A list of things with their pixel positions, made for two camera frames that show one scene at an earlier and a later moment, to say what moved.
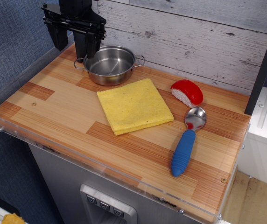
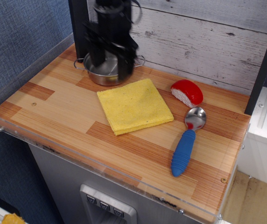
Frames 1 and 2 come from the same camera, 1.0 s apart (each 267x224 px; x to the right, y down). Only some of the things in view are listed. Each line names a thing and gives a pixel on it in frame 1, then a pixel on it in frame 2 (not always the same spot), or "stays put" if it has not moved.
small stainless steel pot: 112,65 stays put
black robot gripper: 78,15 -> 111,29
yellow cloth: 134,107 stays put
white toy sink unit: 262,156 stays put
